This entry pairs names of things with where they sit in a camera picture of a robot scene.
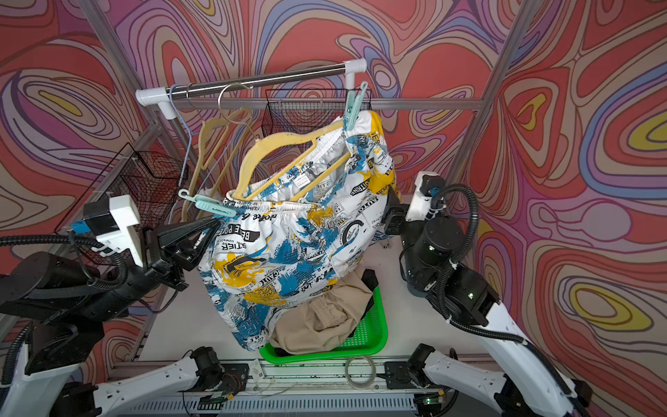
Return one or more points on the black wire basket wall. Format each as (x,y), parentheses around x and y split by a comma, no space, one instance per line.
(301,110)
(150,178)

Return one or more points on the black wire basket left wall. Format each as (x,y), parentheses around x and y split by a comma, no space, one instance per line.
(150,178)

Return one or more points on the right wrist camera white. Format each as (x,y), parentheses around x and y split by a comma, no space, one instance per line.
(420,204)

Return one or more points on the green plastic basket tray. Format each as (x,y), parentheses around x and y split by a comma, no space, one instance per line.
(370,337)

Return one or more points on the beige shorts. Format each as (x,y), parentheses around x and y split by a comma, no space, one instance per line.
(325,322)

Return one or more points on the black shorts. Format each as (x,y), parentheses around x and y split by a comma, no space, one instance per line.
(369,278)

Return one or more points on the black wire basket back wall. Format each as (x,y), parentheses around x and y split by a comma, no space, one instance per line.
(301,110)

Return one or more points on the printed white blue yellow shorts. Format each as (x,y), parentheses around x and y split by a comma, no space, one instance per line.
(295,235)

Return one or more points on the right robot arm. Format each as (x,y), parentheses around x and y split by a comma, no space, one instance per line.
(437,230)

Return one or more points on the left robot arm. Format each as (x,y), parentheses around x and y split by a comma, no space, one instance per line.
(67,304)

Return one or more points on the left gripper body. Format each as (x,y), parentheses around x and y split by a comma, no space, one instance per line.
(159,268)

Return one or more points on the green clothespin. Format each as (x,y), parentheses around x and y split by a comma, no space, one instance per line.
(207,204)
(354,101)

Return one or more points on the clothes rack with steel bar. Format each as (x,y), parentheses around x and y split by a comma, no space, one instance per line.
(165,97)

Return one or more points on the clear tape roll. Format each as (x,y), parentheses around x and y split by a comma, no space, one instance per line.
(360,372)

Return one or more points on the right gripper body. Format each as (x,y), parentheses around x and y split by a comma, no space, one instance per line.
(396,215)

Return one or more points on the light blue wire hanger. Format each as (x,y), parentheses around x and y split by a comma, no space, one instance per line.
(184,134)

